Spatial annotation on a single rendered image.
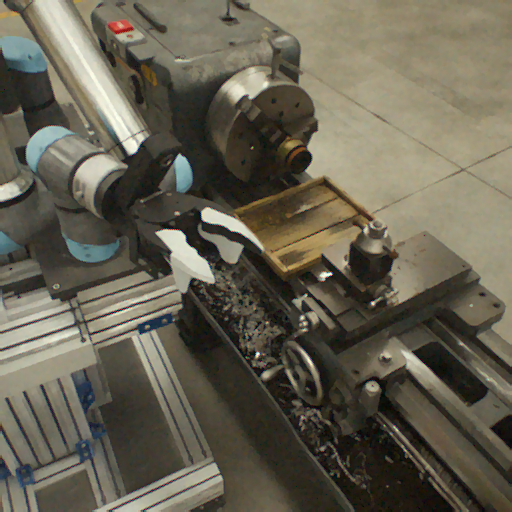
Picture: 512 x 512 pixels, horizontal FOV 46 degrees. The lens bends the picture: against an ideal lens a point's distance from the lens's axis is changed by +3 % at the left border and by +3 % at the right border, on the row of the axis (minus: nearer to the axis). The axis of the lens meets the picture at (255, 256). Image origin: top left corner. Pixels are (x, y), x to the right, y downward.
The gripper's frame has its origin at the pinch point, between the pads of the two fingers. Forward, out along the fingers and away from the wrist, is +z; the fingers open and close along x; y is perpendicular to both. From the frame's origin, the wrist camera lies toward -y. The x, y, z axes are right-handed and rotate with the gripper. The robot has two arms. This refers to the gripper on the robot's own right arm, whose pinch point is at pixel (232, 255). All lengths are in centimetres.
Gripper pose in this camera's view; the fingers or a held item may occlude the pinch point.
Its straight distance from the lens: 65.1
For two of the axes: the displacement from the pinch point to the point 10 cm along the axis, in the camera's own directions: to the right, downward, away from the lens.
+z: 7.4, 4.7, -4.9
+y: -0.9, 7.8, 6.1
